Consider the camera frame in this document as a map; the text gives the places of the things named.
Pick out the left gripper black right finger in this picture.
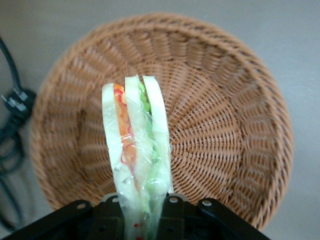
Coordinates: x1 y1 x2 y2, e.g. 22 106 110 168
158 193 272 240

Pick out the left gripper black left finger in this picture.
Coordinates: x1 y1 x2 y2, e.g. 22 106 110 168
0 193 126 240

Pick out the triangle sandwich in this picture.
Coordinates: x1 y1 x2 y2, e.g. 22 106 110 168
101 73 175 240

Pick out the round brown wicker basket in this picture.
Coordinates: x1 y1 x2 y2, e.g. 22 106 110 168
28 12 295 232

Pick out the black power cable with plug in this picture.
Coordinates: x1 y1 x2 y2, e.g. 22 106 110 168
0 37 38 232

